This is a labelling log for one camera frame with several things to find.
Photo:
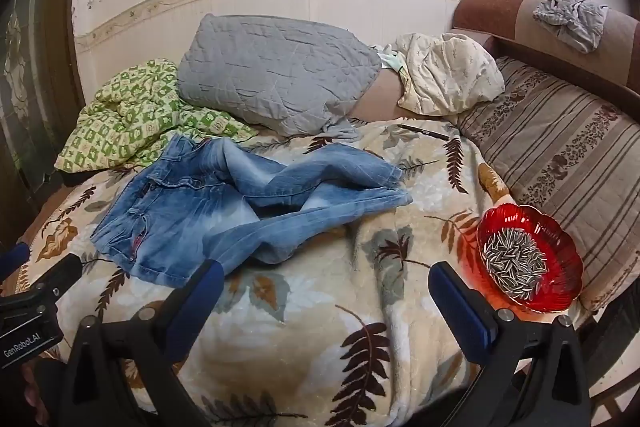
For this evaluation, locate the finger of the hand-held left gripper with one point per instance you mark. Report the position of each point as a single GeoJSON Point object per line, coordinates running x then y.
{"type": "Point", "coordinates": [57, 272]}
{"type": "Point", "coordinates": [12, 259]}

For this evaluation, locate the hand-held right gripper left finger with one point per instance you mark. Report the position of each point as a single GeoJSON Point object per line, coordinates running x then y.
{"type": "Point", "coordinates": [196, 307]}

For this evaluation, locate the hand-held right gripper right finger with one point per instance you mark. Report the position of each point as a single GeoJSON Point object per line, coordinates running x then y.
{"type": "Point", "coordinates": [462, 307]}

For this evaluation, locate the blue denim pants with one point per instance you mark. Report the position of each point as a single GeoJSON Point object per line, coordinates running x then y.
{"type": "Point", "coordinates": [200, 207]}

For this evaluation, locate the pile of sunflower seeds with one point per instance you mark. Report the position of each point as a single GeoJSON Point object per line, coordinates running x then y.
{"type": "Point", "coordinates": [515, 259]}

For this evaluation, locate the beige leaf print blanket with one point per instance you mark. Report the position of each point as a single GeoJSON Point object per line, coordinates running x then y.
{"type": "Point", "coordinates": [310, 307]}

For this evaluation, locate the red glass bowl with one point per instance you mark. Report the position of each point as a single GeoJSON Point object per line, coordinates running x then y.
{"type": "Point", "coordinates": [562, 247]}

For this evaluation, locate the black pen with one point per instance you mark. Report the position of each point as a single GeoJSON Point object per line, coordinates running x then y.
{"type": "Point", "coordinates": [425, 132]}

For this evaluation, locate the green checked quilt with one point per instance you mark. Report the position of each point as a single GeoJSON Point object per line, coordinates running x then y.
{"type": "Point", "coordinates": [135, 107]}

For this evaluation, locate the striped brown sofa cushion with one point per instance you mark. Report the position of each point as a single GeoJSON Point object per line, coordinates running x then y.
{"type": "Point", "coordinates": [565, 132]}

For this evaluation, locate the dark wooden door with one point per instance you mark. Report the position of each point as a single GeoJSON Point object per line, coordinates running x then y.
{"type": "Point", "coordinates": [30, 57]}

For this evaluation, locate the cream floral pillow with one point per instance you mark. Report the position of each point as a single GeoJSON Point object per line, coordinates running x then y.
{"type": "Point", "coordinates": [450, 72]}

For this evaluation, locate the grey quilted pillow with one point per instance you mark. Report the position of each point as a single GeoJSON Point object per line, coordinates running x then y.
{"type": "Point", "coordinates": [275, 67]}

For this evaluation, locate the white teal cloth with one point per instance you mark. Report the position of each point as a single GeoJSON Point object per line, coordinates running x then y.
{"type": "Point", "coordinates": [392, 59]}

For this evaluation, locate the brown sofa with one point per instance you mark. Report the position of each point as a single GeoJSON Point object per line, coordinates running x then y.
{"type": "Point", "coordinates": [500, 17]}

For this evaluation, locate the crumpled grey cloth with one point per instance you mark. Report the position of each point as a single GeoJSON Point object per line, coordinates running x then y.
{"type": "Point", "coordinates": [570, 19]}

